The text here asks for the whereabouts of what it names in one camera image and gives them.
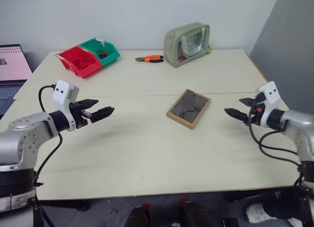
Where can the wooden picture frame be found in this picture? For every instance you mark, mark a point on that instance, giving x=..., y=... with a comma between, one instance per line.
x=189, y=109

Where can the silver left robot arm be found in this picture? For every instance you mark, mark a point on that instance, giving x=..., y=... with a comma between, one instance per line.
x=23, y=136

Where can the green plastic parts bin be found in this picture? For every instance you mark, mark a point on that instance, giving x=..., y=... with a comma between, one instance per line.
x=108, y=52

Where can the olive green clear pouch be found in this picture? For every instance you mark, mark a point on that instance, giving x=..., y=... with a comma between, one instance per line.
x=187, y=44

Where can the laptop computer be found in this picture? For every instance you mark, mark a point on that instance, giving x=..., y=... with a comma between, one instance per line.
x=11, y=69

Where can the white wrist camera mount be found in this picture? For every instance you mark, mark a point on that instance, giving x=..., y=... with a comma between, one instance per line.
x=271, y=99
x=61, y=94

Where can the black table foot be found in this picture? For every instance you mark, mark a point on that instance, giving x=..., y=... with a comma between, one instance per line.
x=260, y=194
x=66, y=204

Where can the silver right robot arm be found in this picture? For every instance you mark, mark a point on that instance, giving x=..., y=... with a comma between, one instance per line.
x=298, y=128

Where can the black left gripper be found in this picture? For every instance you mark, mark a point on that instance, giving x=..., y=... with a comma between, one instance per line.
x=78, y=115

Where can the red plastic parts bin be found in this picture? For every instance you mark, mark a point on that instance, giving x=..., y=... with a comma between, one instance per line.
x=81, y=61

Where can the white shoe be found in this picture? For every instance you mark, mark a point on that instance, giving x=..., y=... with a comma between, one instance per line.
x=258, y=212

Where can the grey partition panel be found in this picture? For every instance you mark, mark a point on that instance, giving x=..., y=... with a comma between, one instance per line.
x=289, y=45

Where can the small parts in green bin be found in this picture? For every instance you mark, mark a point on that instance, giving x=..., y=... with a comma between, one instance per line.
x=102, y=53

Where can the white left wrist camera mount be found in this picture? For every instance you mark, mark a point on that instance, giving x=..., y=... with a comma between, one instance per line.
x=61, y=94

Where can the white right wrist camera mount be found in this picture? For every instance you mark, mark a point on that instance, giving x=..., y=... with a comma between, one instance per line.
x=271, y=99

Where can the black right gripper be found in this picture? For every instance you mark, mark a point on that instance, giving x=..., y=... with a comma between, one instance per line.
x=256, y=115

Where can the dark rounded shape red tab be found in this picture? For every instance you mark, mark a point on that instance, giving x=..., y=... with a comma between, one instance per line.
x=137, y=217
x=195, y=213

